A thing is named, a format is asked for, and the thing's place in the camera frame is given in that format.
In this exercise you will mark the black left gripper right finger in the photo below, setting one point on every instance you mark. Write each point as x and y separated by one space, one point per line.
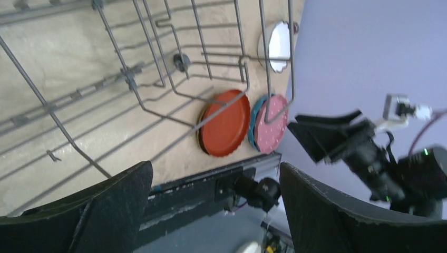
324 219

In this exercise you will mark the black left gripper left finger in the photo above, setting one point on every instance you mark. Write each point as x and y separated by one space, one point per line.
105 217

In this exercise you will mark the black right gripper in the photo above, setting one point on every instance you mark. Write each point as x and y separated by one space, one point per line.
333 138

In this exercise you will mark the white bowl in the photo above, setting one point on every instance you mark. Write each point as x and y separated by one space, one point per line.
277 50

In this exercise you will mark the red-orange plate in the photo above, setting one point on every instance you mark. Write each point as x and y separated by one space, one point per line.
223 134

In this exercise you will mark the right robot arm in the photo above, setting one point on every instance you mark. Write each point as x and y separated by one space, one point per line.
415 184

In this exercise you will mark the pink polka dot plate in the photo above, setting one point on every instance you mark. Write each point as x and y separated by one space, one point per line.
267 136

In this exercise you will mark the blue plate under pink plate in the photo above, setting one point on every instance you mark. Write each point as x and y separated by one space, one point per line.
254 112

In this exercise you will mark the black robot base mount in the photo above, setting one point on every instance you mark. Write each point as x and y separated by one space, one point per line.
177 203

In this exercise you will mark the grey wire dish rack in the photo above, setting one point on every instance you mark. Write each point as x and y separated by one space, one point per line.
90 88

